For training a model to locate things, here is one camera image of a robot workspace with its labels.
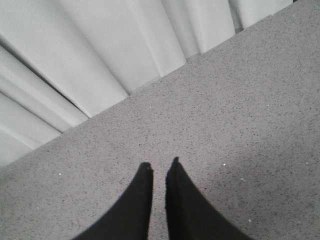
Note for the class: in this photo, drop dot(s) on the light grey curtain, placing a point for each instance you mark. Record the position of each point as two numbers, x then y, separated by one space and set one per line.
65 61

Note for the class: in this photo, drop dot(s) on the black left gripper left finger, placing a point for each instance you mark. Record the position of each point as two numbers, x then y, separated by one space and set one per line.
129 217

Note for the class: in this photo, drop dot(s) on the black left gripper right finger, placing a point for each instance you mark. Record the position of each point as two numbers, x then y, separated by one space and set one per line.
189 215

